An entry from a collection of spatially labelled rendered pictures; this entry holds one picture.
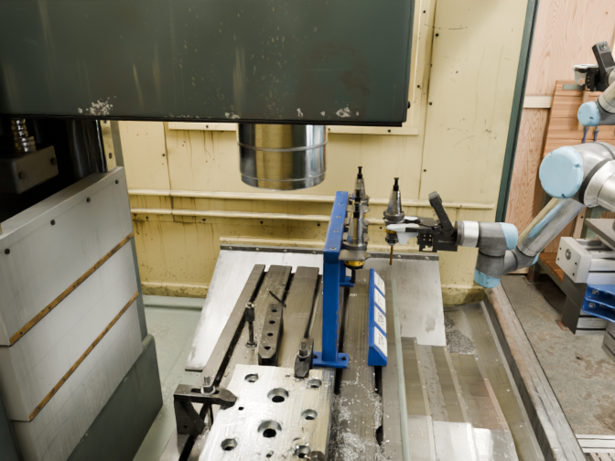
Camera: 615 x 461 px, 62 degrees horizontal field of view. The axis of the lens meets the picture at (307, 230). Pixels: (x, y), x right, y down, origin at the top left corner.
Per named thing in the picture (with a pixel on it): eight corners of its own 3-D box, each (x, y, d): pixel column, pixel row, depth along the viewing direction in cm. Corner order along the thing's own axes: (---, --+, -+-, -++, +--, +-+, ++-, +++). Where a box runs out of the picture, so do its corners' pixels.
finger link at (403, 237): (386, 247, 145) (418, 246, 146) (388, 227, 142) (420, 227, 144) (383, 242, 148) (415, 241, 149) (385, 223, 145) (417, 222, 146)
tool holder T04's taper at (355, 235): (348, 237, 130) (349, 212, 128) (365, 239, 129) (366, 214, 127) (344, 243, 126) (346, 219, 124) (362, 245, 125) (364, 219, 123)
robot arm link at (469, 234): (480, 227, 141) (474, 217, 149) (462, 225, 142) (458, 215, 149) (475, 251, 144) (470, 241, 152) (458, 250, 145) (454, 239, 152)
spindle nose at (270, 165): (255, 164, 102) (253, 102, 97) (334, 169, 98) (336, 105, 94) (225, 187, 87) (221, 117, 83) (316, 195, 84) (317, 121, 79)
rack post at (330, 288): (349, 356, 138) (352, 256, 126) (348, 369, 133) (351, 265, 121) (311, 353, 139) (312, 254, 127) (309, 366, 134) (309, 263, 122)
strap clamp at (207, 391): (240, 428, 113) (236, 372, 108) (236, 439, 110) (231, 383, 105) (182, 423, 115) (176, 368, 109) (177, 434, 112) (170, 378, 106)
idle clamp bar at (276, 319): (283, 322, 153) (283, 304, 150) (276, 379, 129) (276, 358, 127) (267, 322, 153) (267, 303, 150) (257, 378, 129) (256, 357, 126)
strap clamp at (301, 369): (313, 374, 131) (313, 324, 125) (307, 410, 118) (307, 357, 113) (300, 373, 131) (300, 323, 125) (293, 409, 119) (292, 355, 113)
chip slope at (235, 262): (433, 311, 212) (439, 254, 202) (458, 437, 148) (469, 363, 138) (223, 298, 222) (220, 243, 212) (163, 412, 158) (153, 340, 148)
